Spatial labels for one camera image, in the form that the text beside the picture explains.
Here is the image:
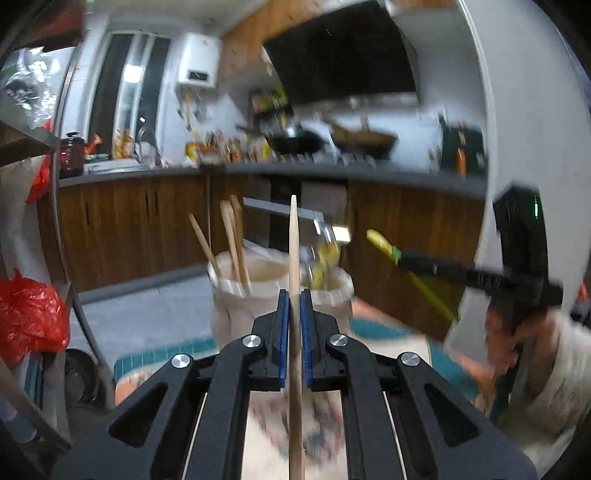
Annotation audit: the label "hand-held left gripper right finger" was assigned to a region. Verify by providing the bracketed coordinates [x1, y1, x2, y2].
[300, 288, 539, 480]

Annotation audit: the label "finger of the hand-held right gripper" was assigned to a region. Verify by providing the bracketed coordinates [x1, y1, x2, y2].
[397, 249, 513, 292]

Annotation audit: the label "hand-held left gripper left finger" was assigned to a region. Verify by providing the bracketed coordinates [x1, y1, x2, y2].
[51, 288, 291, 480]

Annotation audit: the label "cream ceramic utensil holder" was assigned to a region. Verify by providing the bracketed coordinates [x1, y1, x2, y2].
[207, 249, 355, 352]

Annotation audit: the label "yellow green plastic spoon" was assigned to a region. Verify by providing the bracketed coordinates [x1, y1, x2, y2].
[366, 229, 460, 321]

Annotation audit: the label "wooden chopstick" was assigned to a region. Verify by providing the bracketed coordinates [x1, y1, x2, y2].
[229, 195, 252, 294]
[219, 199, 245, 296]
[287, 194, 305, 480]
[188, 213, 223, 280]

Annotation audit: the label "person's right forearm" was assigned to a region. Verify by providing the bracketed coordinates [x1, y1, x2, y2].
[475, 314, 591, 476]

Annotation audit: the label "person's right hand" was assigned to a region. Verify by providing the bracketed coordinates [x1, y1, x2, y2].
[484, 318, 544, 372]

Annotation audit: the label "printed quilted mat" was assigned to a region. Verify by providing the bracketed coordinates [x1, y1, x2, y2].
[113, 300, 481, 480]

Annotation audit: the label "grey kitchen countertop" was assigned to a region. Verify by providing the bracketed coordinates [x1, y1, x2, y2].
[58, 154, 490, 195]

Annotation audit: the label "black countertop appliance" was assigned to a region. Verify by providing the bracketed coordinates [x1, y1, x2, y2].
[438, 113, 486, 175]

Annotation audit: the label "bronze wok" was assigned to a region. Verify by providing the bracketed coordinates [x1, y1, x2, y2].
[323, 117, 400, 160]

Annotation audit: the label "curved metal tube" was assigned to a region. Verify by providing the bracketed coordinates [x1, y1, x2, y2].
[48, 152, 116, 411]

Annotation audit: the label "wooden kitchen cabinets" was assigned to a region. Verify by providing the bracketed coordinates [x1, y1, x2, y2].
[37, 171, 490, 342]

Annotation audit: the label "row of condiment bottles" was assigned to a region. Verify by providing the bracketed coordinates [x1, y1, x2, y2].
[185, 129, 273, 164]

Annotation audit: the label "black wok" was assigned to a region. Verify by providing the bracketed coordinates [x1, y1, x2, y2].
[235, 122, 326, 155]

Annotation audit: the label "black pot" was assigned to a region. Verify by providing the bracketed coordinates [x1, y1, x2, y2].
[65, 348, 109, 407]

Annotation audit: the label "black range hood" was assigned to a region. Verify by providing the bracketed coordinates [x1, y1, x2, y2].
[262, 0, 421, 107]

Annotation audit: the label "crumpled red plastic bag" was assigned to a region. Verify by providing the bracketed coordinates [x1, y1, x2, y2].
[0, 268, 71, 367]

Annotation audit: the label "dark glass jar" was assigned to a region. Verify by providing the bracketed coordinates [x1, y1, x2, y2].
[59, 133, 88, 178]

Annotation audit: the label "hanging red plastic bag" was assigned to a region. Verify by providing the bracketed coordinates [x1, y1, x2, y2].
[25, 154, 52, 205]

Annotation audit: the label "white water heater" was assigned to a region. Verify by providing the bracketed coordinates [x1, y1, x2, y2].
[175, 33, 223, 88]

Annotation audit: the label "kitchen window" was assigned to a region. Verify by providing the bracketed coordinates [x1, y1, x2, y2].
[88, 32, 171, 158]

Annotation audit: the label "metal storage rack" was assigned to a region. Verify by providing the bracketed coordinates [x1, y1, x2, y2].
[0, 117, 61, 167]

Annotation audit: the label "clear plastic bag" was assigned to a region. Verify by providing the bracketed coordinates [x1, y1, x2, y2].
[0, 48, 61, 132]

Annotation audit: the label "yellow handled utensil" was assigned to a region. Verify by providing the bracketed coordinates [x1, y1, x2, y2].
[314, 242, 342, 289]

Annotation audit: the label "wall spice rack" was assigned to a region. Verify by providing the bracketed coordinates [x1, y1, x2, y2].
[250, 87, 293, 116]

